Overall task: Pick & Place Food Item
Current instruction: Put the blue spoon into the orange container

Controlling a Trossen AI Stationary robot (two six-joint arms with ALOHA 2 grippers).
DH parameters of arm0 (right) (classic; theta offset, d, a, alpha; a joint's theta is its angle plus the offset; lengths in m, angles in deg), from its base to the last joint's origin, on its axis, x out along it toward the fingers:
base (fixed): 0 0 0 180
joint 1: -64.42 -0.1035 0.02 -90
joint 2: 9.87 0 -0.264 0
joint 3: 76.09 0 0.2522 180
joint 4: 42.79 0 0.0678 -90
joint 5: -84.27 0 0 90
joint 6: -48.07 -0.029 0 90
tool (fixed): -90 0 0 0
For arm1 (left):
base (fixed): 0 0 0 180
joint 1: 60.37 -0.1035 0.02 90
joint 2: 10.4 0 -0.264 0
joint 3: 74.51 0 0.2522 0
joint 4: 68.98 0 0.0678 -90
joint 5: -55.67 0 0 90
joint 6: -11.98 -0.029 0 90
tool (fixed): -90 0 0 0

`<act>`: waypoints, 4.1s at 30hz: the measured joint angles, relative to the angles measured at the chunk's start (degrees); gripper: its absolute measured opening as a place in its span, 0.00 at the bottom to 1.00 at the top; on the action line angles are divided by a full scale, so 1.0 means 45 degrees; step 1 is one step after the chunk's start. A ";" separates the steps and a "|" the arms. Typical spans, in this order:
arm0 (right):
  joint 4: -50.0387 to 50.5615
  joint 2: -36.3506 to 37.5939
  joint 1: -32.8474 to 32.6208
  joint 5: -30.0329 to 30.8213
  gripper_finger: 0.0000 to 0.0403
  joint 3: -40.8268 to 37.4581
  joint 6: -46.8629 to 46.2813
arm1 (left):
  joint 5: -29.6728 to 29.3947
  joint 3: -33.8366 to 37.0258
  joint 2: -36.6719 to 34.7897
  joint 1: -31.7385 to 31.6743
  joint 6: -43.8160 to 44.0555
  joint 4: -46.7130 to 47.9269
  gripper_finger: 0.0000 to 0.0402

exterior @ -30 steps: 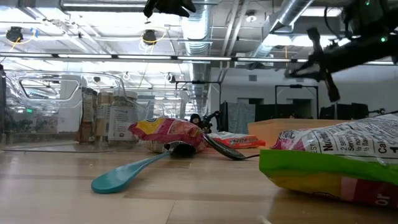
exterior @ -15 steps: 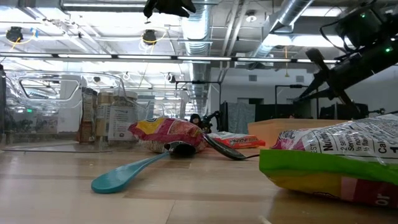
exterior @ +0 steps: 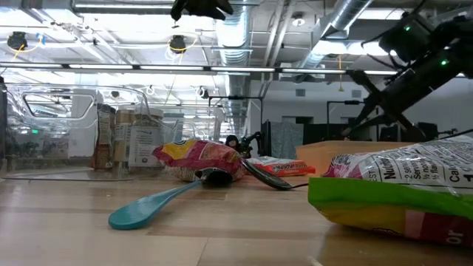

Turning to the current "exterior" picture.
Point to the green-edged ramen noodle packet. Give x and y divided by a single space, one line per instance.
388 192

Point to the roast beef ramen noodle packet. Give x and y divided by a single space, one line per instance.
199 155

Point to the orange plastic tray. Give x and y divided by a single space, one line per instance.
325 151

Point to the orange ramen noodle packet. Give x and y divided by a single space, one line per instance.
284 167

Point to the black background stand frame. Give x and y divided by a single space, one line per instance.
343 102
236 98

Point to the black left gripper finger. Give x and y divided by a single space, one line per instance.
218 9
184 7

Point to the black background robot arm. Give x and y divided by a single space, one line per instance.
251 142

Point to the grey background panel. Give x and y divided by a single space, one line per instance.
286 140

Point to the black ceiling-hung device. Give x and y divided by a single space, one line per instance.
16 40
178 43

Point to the tan-lidded glass jar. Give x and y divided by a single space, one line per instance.
123 136

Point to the long ceiling light bar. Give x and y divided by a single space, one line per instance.
173 67

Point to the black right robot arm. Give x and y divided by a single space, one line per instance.
406 88

